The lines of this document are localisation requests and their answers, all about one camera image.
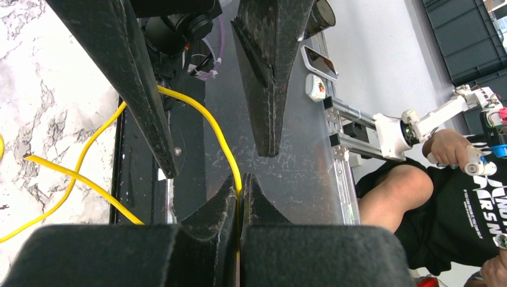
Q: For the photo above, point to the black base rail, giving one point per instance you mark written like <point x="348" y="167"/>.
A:
<point x="159" y="176"/>

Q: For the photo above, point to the person in black shirt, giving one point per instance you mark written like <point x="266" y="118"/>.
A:
<point x="446" y="215"/>

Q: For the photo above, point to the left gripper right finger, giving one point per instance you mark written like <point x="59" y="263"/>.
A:
<point x="276" y="252"/>

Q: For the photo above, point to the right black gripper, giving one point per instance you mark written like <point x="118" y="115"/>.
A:
<point x="267" y="35"/>

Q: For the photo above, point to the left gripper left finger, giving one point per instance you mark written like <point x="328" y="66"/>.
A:
<point x="198" y="251"/>

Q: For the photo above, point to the white smartphone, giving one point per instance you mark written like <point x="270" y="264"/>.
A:
<point x="319" y="64"/>

